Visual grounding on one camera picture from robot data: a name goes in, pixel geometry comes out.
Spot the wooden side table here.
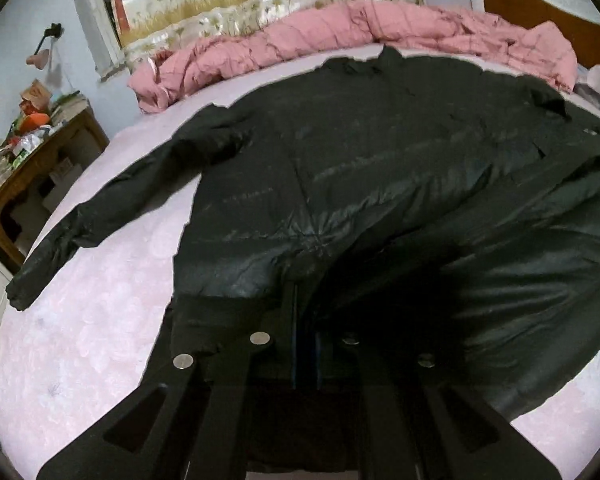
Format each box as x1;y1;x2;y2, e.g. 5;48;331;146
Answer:
0;103;109;273

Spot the clutter on table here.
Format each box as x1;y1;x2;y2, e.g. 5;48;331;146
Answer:
0;79;90;186

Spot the wooden white headboard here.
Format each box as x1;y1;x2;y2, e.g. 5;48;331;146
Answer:
479;0;600;68

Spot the pink wall lamp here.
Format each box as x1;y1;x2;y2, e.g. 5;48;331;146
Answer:
26;23;64;70

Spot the black puffer jacket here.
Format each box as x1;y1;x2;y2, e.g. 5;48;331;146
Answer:
7;48;600;419

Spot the pink checked quilt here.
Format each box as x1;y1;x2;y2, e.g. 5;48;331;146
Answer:
128;0;578;114

